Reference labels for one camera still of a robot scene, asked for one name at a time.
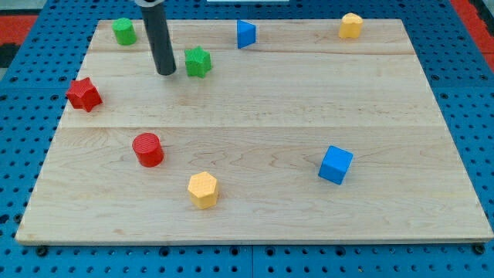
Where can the green star block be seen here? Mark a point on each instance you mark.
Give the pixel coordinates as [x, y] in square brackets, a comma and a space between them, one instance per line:
[197, 62]

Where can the red star block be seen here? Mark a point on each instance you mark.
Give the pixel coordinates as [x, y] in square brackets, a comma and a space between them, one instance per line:
[82, 94]

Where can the light wooden board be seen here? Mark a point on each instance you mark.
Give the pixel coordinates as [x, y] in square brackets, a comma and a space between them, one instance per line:
[260, 122]

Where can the yellow hexagon block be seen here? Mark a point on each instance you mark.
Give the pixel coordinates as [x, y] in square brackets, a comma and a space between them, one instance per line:
[203, 190]

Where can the blue cube block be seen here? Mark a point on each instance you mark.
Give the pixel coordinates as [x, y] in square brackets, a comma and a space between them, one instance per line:
[335, 164]

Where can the red cylinder block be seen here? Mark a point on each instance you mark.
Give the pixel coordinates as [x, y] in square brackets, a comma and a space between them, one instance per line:
[148, 149]

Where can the blue triangular prism block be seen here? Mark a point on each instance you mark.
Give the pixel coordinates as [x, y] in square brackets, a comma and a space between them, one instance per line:
[246, 34]

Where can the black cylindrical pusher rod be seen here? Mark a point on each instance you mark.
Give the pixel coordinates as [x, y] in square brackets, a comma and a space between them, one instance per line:
[155, 24]

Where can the yellow heart block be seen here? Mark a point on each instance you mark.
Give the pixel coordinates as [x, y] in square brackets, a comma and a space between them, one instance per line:
[350, 26]

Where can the green cylinder block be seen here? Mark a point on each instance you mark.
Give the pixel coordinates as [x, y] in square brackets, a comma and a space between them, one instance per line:
[123, 30]

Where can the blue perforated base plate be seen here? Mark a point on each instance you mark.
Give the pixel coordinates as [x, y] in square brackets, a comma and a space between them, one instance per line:
[454, 53]

